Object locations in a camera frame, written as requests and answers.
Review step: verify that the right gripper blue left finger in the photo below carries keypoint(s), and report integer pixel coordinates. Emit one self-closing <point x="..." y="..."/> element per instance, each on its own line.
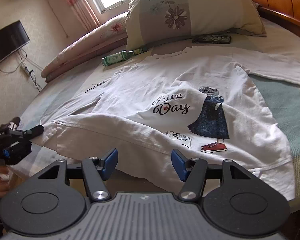
<point x="95" y="172"/>

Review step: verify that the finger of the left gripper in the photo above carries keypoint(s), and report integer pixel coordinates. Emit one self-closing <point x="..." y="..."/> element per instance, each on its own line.
<point x="34" y="132"/>
<point x="18" y="150"/>

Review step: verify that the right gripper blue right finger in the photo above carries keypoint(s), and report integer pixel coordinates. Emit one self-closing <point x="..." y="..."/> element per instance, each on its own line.
<point x="193" y="173"/>

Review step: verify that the white printed t-shirt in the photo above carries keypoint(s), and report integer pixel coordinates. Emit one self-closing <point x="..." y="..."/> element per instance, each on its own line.
<point x="200" y="101"/>

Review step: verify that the white power strip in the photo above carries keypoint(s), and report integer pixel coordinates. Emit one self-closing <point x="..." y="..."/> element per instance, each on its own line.
<point x="26" y="69"/>

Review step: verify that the green glass bottle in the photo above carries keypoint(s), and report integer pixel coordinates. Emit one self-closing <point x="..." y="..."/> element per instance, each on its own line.
<point x="122" y="56"/>

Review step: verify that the pink folded quilt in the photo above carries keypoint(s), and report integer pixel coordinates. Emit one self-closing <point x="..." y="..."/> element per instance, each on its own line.
<point x="99" y="41"/>

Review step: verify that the green cartoon phone case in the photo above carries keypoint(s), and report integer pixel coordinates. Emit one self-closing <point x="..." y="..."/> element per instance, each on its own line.
<point x="212" y="39"/>

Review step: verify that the pink patterned curtain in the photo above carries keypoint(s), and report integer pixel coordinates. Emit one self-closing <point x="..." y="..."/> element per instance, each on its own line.
<point x="84" y="13"/>

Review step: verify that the floral beige pillow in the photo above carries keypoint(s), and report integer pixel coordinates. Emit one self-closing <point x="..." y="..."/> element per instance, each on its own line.
<point x="150" y="21"/>

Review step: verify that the black wall television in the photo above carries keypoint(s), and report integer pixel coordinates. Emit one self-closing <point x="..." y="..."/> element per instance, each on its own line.
<point x="12" y="38"/>

